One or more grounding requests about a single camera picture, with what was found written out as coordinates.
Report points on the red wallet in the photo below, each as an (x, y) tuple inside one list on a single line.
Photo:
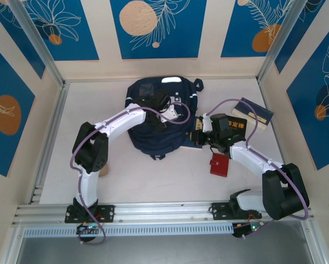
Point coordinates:
[(221, 166)]

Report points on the navy blue backpack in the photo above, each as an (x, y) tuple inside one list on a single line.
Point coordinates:
[(153, 143)]

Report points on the thick navy book beige label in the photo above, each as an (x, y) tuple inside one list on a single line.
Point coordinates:
[(259, 111)]

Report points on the tan wooden block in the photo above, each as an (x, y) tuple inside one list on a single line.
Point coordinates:
[(104, 171)]

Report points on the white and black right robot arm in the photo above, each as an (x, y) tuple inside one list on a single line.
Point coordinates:
[(252, 159)]

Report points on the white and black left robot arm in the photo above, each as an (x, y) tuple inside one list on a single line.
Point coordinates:
[(120, 121)]

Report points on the right controller board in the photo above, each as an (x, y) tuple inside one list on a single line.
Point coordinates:
[(243, 231)]

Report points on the controller board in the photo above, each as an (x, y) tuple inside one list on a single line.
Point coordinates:
[(243, 231), (88, 227)]

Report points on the grey metal sheet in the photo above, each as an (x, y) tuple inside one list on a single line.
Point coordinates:
[(164, 251)]

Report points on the left controller board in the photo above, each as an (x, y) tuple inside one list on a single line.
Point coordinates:
[(88, 227)]

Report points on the aluminium right side rail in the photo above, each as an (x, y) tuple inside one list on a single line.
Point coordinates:
[(277, 141)]

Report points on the aluminium rail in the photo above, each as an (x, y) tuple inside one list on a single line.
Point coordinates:
[(277, 141), (58, 110), (159, 211)]

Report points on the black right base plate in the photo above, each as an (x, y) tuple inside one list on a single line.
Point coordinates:
[(219, 211)]

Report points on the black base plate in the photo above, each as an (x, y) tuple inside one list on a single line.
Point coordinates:
[(219, 211), (109, 213)]

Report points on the aluminium front rail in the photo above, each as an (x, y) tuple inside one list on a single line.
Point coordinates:
[(159, 211)]

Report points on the aluminium left side rail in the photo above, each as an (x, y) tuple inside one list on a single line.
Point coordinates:
[(58, 110)]

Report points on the aluminium right corner post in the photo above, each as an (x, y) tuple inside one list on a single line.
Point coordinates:
[(282, 41)]

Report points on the aluminium corner post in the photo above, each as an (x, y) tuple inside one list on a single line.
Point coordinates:
[(36, 41), (282, 41)]

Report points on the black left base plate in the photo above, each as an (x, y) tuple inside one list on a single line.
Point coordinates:
[(109, 213)]

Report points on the aluminium left corner post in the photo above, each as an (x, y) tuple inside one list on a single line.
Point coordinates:
[(36, 41)]

